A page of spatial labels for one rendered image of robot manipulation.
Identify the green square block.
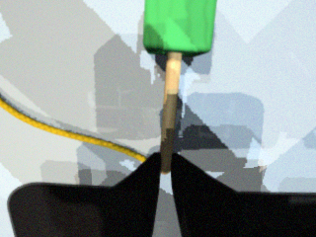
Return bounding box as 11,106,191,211
143,0,217,57

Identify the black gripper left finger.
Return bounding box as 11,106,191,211
7,152,162,237

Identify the thin wooden stick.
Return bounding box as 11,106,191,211
0,52,182,175

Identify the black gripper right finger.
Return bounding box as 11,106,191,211
171,153,316,237

